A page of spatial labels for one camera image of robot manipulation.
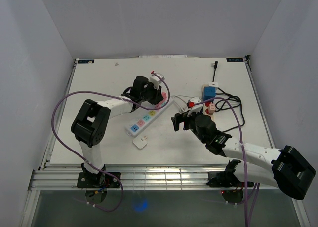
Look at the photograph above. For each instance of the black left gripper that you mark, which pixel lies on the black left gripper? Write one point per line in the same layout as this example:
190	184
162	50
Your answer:
157	97

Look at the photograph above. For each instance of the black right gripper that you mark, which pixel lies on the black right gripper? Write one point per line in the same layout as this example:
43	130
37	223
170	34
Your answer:
185	117

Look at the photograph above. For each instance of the white multicolour power strip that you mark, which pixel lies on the white multicolour power strip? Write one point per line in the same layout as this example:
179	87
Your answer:
139	123

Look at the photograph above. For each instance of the blue cube socket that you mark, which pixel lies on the blue cube socket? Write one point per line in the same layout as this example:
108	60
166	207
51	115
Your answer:
208	92

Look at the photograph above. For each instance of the white usb charger plug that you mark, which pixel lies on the white usb charger plug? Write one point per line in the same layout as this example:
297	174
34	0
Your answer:
213	84

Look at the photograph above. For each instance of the small white plug adapter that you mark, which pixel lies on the small white plug adapter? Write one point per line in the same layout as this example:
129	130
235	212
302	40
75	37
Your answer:
140	141

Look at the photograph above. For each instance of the beige red power strip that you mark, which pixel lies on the beige red power strip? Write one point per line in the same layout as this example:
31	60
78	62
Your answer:
206	104

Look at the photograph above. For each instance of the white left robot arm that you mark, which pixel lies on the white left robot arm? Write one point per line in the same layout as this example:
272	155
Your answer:
89	126

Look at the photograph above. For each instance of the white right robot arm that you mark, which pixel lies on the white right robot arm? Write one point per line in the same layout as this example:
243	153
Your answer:
284	168

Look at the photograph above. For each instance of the papers at back edge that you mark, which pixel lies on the papers at back edge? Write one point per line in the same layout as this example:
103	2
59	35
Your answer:
165	56

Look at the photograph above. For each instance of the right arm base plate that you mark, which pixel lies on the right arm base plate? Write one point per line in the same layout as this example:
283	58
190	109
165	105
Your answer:
223	179

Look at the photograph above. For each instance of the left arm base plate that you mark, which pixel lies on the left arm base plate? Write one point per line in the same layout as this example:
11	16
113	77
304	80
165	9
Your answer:
88	180

